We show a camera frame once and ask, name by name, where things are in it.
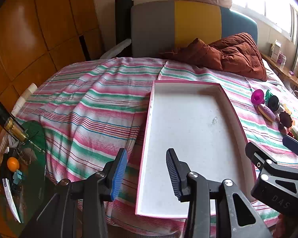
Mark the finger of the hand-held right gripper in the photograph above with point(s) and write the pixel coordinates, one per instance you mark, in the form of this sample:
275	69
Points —
257	155
294	145

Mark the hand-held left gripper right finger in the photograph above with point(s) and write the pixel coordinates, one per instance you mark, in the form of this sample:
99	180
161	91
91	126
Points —
174	176

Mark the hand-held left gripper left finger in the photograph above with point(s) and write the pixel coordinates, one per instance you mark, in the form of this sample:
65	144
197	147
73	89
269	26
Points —
119	176

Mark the green and white round toy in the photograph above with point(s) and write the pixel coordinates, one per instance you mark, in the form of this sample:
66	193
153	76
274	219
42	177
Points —
296	133

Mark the red cylinder toy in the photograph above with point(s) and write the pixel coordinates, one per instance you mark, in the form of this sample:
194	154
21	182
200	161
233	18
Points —
284	130

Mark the dark brown flower toy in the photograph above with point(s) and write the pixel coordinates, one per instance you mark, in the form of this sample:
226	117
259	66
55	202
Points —
285	120

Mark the purple textured oval toy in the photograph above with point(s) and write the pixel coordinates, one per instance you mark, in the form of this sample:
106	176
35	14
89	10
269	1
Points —
266	112

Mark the black-capped clear container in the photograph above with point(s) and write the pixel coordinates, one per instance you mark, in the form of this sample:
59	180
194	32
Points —
275	103

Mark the pink shallow cardboard tray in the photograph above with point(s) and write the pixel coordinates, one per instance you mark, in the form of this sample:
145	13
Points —
188	129

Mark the magenta mushroom-shaped toy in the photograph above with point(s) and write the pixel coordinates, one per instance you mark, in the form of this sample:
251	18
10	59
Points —
257	97

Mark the pale pillow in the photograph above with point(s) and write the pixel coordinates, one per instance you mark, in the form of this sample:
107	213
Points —
273	75

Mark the striped bed sheet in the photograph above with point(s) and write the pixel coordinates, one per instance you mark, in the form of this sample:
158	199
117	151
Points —
89	109

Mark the wooden shelf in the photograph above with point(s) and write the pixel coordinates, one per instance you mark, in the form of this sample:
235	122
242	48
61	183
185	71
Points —
283	70

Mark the purple small box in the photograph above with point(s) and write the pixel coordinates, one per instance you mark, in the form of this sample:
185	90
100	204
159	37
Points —
281	59

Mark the green glass side table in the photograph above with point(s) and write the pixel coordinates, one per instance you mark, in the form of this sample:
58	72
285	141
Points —
32	153

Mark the white carton box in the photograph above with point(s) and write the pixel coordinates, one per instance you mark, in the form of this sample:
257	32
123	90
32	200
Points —
275	50

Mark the teal small block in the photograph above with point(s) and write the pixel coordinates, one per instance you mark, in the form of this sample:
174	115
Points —
17	177

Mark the brown quilted blanket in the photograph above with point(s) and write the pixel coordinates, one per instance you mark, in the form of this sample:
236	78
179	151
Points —
233	54

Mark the orange fruit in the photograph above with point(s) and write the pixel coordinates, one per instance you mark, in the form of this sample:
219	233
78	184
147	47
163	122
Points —
13	164

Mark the white printed leaflet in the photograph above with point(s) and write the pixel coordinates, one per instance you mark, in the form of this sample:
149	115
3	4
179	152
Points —
11	200

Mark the gold bottle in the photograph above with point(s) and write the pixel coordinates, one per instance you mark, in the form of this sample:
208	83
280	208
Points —
15	130

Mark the stack of paper cups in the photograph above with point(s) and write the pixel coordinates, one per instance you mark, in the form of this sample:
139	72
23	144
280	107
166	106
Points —
26	96

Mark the white plastic sheet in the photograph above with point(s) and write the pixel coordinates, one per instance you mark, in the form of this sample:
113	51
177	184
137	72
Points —
116	49

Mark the window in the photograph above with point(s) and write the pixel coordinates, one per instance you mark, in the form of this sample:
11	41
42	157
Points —
268	2

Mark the grey yellow blue headboard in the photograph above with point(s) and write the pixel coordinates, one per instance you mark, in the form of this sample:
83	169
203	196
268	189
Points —
188	22

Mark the wooden wardrobe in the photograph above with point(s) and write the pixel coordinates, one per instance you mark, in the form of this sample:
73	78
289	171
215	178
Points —
34	29

